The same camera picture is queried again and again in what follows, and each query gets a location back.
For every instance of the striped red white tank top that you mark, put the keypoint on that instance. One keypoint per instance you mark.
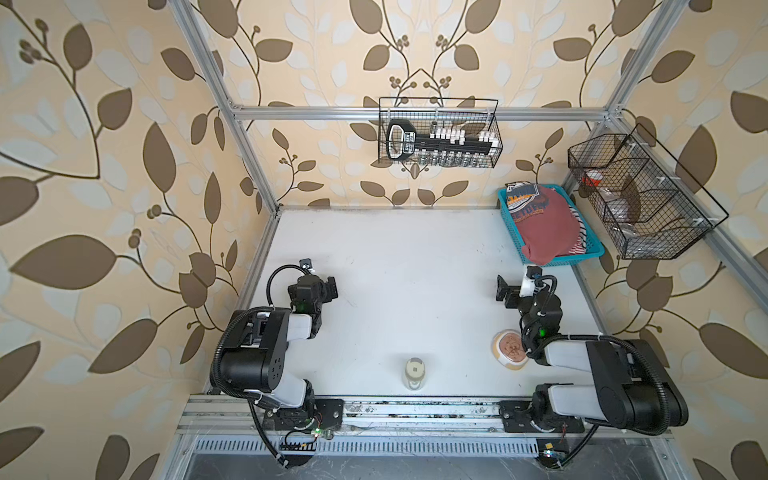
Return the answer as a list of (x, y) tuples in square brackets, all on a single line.
[(580, 247)]

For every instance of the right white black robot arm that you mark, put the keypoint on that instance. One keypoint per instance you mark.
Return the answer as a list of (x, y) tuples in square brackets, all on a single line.
[(629, 387)]

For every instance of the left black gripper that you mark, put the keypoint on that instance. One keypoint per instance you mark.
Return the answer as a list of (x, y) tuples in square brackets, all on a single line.
[(327, 288)]

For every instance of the black wire basket back wall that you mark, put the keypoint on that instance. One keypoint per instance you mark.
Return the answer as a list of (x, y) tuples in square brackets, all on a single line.
[(470, 114)]

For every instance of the teal plastic basket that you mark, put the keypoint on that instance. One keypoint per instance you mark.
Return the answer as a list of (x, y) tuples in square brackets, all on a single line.
[(595, 247)]

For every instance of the small clear jar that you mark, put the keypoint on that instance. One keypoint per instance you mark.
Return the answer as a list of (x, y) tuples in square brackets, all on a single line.
[(414, 373)]

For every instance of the black wire basket wall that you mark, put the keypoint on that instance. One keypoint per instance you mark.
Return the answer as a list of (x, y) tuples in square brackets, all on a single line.
[(653, 204), (470, 114)]

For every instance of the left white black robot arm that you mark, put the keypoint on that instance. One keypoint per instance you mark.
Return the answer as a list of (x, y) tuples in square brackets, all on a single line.
[(250, 359)]

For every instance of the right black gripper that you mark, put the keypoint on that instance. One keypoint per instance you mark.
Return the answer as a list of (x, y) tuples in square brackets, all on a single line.
[(509, 291)]

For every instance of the black wire basket right wall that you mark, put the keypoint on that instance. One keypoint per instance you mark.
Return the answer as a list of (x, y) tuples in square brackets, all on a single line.
[(653, 204)]

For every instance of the graphic print tank top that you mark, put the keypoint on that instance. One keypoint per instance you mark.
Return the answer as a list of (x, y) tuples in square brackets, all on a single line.
[(524, 200)]

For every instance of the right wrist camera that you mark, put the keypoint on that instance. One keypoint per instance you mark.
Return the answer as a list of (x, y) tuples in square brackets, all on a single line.
[(531, 283)]

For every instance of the beige round container pink lid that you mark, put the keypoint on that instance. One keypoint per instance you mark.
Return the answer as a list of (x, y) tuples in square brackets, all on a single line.
[(508, 350)]

